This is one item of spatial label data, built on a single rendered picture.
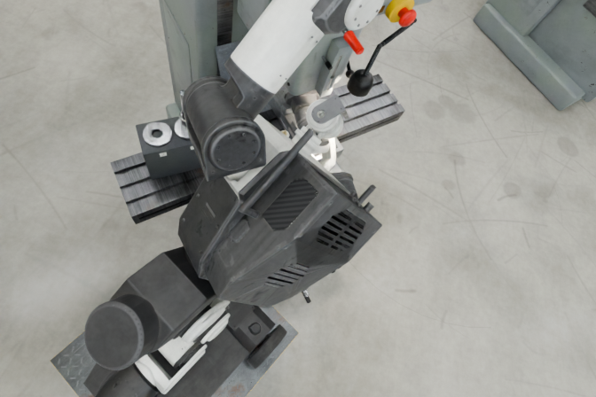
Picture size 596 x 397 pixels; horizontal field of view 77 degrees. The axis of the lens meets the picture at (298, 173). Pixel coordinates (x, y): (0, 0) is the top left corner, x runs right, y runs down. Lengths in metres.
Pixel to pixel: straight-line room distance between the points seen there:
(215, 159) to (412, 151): 2.51
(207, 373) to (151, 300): 0.97
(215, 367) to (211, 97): 1.27
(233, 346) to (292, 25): 1.37
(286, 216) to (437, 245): 2.18
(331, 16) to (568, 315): 2.88
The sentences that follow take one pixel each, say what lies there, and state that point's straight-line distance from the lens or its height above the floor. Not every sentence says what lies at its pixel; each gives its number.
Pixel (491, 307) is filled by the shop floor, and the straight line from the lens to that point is 2.85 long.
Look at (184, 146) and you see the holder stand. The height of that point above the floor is 1.14.
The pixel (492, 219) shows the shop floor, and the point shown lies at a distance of 3.07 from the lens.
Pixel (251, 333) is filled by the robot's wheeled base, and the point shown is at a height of 0.61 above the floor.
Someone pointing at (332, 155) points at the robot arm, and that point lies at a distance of 1.23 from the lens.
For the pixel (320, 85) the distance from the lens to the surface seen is 1.19.
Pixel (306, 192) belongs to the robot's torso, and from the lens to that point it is 0.62.
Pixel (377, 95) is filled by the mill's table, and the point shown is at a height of 0.96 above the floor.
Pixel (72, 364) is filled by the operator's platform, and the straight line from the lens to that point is 1.95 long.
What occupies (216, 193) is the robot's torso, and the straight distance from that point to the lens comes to 0.72.
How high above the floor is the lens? 2.26
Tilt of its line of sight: 61 degrees down
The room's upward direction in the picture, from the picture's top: 23 degrees clockwise
